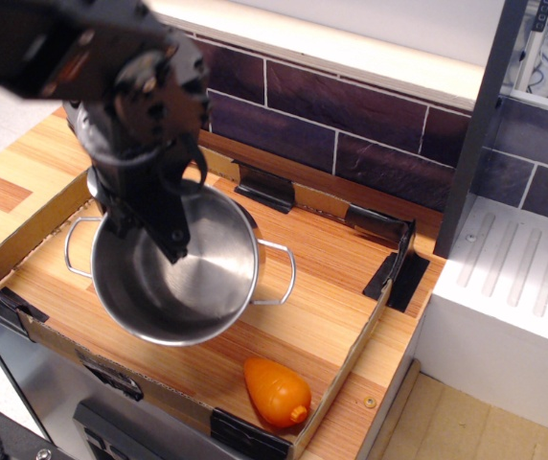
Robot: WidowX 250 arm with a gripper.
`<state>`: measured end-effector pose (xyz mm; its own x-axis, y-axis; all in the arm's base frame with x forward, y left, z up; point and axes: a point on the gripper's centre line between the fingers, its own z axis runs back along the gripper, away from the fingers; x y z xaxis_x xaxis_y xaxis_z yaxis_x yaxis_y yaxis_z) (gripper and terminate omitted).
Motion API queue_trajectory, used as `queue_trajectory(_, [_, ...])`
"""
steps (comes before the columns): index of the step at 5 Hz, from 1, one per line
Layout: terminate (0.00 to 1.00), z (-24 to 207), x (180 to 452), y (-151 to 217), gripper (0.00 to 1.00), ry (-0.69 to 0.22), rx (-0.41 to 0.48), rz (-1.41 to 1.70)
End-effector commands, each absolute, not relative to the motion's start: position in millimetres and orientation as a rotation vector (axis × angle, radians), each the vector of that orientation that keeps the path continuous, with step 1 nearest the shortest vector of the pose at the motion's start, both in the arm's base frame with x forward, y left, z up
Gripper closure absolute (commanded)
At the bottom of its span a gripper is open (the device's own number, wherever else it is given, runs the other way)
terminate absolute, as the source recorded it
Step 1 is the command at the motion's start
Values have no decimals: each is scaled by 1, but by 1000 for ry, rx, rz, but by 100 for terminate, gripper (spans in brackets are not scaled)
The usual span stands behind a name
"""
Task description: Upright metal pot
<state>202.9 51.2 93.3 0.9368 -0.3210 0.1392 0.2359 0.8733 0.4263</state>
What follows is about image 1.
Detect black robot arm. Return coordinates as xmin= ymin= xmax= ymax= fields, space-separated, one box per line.
xmin=0 ymin=1 xmax=211 ymax=262

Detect cardboard fence with black tape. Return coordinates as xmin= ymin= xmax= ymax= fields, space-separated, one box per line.
xmin=0 ymin=142 xmax=444 ymax=459

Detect orange plastic carrot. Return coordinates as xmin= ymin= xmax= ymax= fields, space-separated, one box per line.
xmin=243 ymin=357 xmax=312 ymax=428

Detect white toy sink drainboard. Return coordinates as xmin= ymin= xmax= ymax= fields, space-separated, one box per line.
xmin=416 ymin=197 xmax=548 ymax=427

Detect dark grey shelf post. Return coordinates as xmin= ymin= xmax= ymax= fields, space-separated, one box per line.
xmin=434 ymin=1 xmax=527 ymax=259

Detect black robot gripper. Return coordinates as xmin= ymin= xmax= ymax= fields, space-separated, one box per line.
xmin=65 ymin=101 xmax=208 ymax=264

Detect stainless steel pot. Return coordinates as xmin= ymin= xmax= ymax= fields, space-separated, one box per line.
xmin=66 ymin=186 xmax=297 ymax=347

